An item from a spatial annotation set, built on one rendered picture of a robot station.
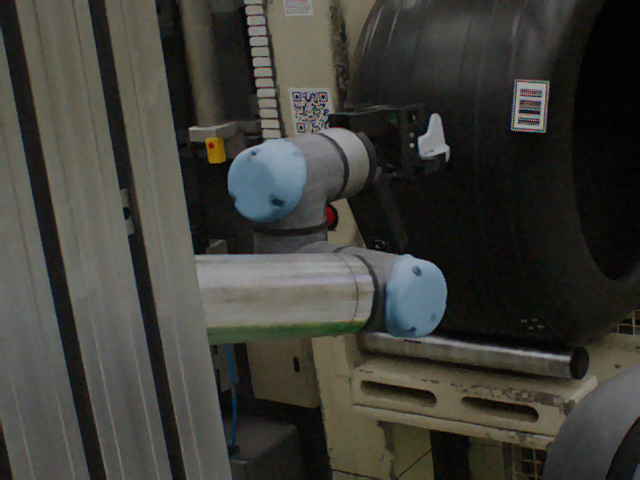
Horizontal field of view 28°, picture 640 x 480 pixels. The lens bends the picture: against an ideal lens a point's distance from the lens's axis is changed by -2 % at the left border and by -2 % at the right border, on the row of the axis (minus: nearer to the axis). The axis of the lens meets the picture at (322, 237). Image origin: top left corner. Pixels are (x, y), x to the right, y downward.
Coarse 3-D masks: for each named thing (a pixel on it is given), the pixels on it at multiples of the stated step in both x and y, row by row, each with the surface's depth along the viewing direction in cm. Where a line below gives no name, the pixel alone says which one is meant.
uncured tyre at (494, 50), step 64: (384, 0) 166; (448, 0) 159; (512, 0) 154; (576, 0) 156; (384, 64) 161; (448, 64) 156; (512, 64) 152; (576, 64) 155; (448, 128) 155; (576, 128) 205; (448, 192) 157; (512, 192) 153; (576, 192) 204; (448, 256) 162; (512, 256) 157; (576, 256) 160; (448, 320) 175; (512, 320) 166; (576, 320) 167
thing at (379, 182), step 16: (384, 176) 141; (368, 192) 140; (384, 192) 141; (352, 208) 143; (368, 208) 142; (384, 208) 141; (368, 224) 144; (384, 224) 142; (400, 224) 144; (368, 240) 145; (384, 240) 144; (400, 240) 144
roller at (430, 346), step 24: (384, 336) 187; (432, 336) 182; (456, 336) 180; (480, 336) 179; (456, 360) 180; (480, 360) 178; (504, 360) 175; (528, 360) 173; (552, 360) 171; (576, 360) 170
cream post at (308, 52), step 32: (320, 0) 184; (352, 0) 186; (288, 32) 189; (320, 32) 185; (352, 32) 187; (288, 64) 191; (320, 64) 187; (288, 96) 192; (288, 128) 194; (352, 224) 193; (320, 352) 205; (320, 384) 207; (352, 416) 205; (352, 448) 207; (384, 448) 203; (416, 448) 210
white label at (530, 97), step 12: (516, 84) 151; (528, 84) 151; (540, 84) 150; (516, 96) 151; (528, 96) 150; (540, 96) 150; (516, 108) 151; (528, 108) 150; (540, 108) 150; (516, 120) 151; (528, 120) 150; (540, 120) 150
